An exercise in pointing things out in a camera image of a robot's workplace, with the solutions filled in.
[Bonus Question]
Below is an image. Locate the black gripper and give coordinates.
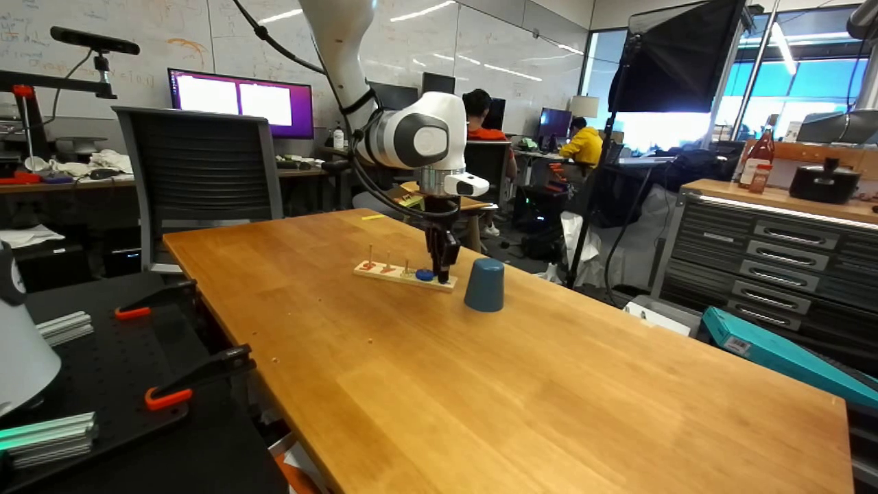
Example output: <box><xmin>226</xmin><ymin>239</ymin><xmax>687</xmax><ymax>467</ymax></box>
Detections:
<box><xmin>420</xmin><ymin>193</ymin><xmax>467</xmax><ymax>285</ymax></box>

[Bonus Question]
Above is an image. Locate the blue plastic cup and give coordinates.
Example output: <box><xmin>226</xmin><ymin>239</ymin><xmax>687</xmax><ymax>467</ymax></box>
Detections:
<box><xmin>462</xmin><ymin>256</ymin><xmax>508</xmax><ymax>316</ymax></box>

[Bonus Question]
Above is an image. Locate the wooden number peg board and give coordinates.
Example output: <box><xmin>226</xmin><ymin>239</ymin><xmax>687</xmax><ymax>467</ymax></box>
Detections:
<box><xmin>350</xmin><ymin>257</ymin><xmax>459</xmax><ymax>294</ymax></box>

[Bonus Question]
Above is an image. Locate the person in red shirt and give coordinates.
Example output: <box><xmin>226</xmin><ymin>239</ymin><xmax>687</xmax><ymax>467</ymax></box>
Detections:
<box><xmin>462</xmin><ymin>88</ymin><xmax>511</xmax><ymax>143</ymax></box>

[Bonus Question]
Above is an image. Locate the lit blue computer monitor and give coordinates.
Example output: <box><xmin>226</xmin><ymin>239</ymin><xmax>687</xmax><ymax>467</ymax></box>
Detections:
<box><xmin>536</xmin><ymin>107</ymin><xmax>573</xmax><ymax>145</ymax></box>

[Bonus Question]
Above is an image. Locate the person in yellow shirt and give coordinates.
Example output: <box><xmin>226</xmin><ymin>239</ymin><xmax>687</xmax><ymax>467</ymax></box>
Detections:
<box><xmin>556</xmin><ymin>114</ymin><xmax>606</xmax><ymax>173</ymax></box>

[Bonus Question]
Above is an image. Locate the white flat box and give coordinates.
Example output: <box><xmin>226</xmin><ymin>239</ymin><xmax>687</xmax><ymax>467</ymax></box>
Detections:
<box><xmin>622</xmin><ymin>294</ymin><xmax>704</xmax><ymax>341</ymax></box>

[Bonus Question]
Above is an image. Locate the lit purple computer monitor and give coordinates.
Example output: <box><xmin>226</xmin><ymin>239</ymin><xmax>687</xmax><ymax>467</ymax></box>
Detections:
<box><xmin>164</xmin><ymin>65</ymin><xmax>318</xmax><ymax>143</ymax></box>

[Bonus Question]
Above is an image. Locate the grey mesh office chair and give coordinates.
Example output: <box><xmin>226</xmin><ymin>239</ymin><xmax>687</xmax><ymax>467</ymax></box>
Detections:
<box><xmin>113</xmin><ymin>103</ymin><xmax>285</xmax><ymax>275</ymax></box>

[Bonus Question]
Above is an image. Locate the black clamp orange tip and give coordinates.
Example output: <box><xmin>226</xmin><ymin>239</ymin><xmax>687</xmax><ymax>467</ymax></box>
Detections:
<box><xmin>113</xmin><ymin>276</ymin><xmax>201</xmax><ymax>324</ymax></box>
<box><xmin>143</xmin><ymin>342</ymin><xmax>254</xmax><ymax>413</ymax></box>

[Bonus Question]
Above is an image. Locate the black softbox light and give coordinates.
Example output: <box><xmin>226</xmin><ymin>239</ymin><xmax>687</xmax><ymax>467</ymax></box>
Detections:
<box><xmin>606</xmin><ymin>0</ymin><xmax>748</xmax><ymax>114</ymax></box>

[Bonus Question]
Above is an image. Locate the red labelled bottle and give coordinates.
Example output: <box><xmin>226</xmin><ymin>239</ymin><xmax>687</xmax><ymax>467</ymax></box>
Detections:
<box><xmin>735</xmin><ymin>127</ymin><xmax>778</xmax><ymax>194</ymax></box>

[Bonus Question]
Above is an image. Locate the grey drawer cabinet wooden top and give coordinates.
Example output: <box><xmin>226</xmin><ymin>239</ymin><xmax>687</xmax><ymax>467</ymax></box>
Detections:
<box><xmin>648</xmin><ymin>175</ymin><xmax>878</xmax><ymax>368</ymax></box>

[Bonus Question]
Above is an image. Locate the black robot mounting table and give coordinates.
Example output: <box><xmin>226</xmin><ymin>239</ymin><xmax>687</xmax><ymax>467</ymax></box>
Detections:
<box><xmin>0</xmin><ymin>271</ymin><xmax>291</xmax><ymax>494</ymax></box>

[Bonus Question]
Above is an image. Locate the teal case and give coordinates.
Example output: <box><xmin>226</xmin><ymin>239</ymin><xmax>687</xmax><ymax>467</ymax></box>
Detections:
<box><xmin>700</xmin><ymin>305</ymin><xmax>878</xmax><ymax>413</ymax></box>

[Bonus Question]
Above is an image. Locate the white cloth pile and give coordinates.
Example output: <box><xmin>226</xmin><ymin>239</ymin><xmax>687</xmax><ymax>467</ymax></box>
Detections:
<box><xmin>23</xmin><ymin>149</ymin><xmax>134</xmax><ymax>184</ymax></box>

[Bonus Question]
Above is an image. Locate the black device on cabinet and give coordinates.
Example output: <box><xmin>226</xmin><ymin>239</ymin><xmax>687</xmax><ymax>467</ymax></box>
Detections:
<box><xmin>788</xmin><ymin>157</ymin><xmax>861</xmax><ymax>205</ymax></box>

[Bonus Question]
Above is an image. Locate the wrist mounted camera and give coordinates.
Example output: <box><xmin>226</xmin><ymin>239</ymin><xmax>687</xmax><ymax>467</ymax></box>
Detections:
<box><xmin>445</xmin><ymin>173</ymin><xmax>492</xmax><ymax>204</ymax></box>

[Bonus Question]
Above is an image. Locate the aluminium extrusion rail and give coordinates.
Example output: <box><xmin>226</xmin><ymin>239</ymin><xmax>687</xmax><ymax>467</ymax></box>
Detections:
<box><xmin>36</xmin><ymin>306</ymin><xmax>97</xmax><ymax>349</ymax></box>
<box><xmin>0</xmin><ymin>409</ymin><xmax>99</xmax><ymax>473</ymax></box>

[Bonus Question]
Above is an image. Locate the black stereo camera bar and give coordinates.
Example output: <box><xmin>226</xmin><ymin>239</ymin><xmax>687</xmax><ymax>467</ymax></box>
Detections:
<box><xmin>49</xmin><ymin>25</ymin><xmax>143</xmax><ymax>57</ymax></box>

